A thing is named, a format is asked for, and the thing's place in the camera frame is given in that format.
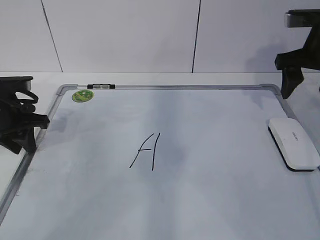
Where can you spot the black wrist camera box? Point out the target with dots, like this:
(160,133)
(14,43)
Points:
(302,18)
(15,84)

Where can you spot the white board with grey frame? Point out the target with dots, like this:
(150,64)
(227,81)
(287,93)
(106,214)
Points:
(162,163)

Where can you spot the white eraser with black felt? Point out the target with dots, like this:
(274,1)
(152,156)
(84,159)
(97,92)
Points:
(295,145)

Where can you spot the round green sticker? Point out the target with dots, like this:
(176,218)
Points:
(82,96)

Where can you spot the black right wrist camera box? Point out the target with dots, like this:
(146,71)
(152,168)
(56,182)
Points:
(302,18)

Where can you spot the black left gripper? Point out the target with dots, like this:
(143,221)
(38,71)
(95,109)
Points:
(18,120)

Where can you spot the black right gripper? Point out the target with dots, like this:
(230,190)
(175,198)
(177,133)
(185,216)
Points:
(291,63)

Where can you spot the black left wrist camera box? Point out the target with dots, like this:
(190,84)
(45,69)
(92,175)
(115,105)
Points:
(15,84)

